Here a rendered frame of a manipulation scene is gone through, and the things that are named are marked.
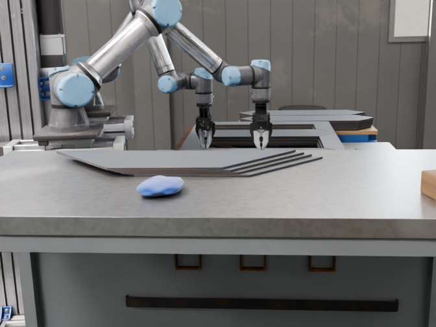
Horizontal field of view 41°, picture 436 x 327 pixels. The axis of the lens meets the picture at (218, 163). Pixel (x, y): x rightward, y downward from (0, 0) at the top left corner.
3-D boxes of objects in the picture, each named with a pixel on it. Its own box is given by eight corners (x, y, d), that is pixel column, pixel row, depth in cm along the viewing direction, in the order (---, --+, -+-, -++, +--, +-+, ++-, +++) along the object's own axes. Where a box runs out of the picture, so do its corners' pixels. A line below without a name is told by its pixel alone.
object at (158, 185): (147, 184, 140) (146, 172, 139) (189, 185, 138) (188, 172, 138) (132, 199, 129) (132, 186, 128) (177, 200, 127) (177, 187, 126)
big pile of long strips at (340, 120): (365, 119, 371) (366, 109, 369) (377, 130, 332) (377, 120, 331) (239, 119, 377) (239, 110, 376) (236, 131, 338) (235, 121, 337)
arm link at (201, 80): (196, 67, 262) (215, 67, 259) (198, 91, 265) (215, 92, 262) (190, 69, 255) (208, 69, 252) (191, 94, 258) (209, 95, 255)
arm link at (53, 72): (80, 99, 225) (77, 63, 222) (88, 104, 213) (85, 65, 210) (48, 102, 220) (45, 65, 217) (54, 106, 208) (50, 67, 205)
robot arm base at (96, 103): (68, 112, 260) (67, 89, 257) (74, 107, 274) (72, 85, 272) (103, 111, 261) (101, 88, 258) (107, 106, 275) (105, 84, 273)
